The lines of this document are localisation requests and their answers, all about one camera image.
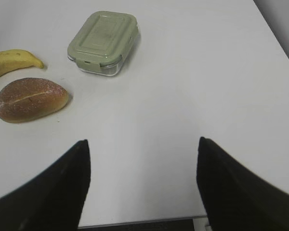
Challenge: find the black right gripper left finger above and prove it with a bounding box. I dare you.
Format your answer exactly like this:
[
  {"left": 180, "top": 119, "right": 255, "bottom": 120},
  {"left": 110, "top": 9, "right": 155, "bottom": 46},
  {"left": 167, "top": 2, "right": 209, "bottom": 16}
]
[{"left": 0, "top": 140, "right": 91, "bottom": 231}]

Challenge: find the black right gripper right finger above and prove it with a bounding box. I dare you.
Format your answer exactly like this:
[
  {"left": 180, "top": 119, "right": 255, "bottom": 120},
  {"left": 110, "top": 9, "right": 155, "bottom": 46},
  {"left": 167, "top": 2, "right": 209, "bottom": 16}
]
[{"left": 196, "top": 137, "right": 289, "bottom": 231}]

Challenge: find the brown bread roll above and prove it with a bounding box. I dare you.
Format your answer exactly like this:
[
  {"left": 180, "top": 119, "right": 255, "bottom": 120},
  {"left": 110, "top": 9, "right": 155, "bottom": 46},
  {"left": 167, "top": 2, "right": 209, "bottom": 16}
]
[{"left": 0, "top": 78, "right": 70, "bottom": 123}]

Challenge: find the yellow banana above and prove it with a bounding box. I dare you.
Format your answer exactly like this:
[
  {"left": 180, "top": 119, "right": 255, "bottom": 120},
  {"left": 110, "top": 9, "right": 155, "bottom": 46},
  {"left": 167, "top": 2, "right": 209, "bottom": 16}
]
[{"left": 0, "top": 49, "right": 44, "bottom": 77}]

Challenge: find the green lid glass lunch box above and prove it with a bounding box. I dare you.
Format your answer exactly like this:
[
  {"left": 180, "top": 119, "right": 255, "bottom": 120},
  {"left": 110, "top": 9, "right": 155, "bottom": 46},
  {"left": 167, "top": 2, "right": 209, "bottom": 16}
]
[{"left": 67, "top": 11, "right": 139, "bottom": 77}]

